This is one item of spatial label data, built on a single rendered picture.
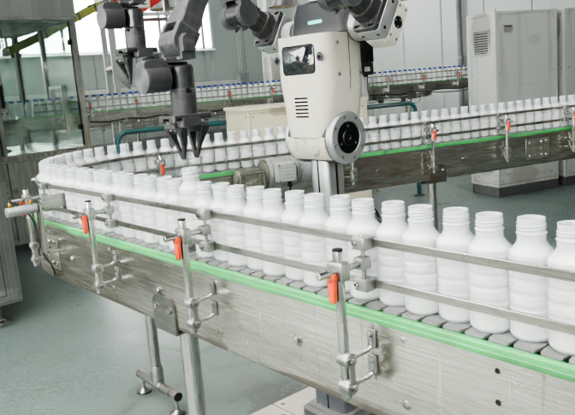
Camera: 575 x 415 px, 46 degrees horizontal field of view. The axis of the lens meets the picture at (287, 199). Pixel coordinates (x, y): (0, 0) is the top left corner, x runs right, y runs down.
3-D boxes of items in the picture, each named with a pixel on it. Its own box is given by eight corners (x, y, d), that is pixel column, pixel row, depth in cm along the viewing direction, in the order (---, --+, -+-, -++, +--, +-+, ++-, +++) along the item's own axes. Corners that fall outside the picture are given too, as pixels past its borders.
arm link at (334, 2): (368, -11, 180) (353, -8, 184) (344, -33, 174) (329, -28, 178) (358, 20, 179) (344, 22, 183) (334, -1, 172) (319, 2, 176)
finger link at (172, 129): (210, 157, 150) (206, 115, 149) (183, 162, 146) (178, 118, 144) (193, 156, 155) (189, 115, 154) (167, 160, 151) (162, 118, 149)
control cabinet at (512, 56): (527, 182, 772) (524, 10, 739) (560, 186, 727) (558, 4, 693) (469, 192, 742) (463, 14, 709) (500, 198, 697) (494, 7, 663)
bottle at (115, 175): (130, 228, 185) (122, 169, 182) (141, 231, 181) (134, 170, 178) (110, 234, 181) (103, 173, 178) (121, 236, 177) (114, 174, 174)
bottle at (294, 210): (318, 271, 130) (312, 187, 127) (315, 281, 124) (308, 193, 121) (287, 273, 131) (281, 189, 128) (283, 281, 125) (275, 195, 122)
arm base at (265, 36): (273, 45, 216) (284, 12, 218) (254, 32, 211) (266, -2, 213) (256, 47, 223) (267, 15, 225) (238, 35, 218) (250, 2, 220)
